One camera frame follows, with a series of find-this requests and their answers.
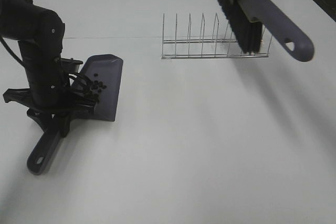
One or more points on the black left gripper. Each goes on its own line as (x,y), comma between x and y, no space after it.
(55,87)

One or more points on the grey hand brush black bristles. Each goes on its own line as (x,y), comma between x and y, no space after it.
(247,18)

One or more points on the pile of coffee beans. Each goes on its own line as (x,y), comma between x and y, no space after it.
(94,86)

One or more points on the grey plastic dustpan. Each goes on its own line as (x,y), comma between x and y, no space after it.
(105,73)

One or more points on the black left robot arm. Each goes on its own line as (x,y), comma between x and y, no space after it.
(33,36)

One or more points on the chrome wire dish rack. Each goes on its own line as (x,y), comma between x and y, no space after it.
(186,39)

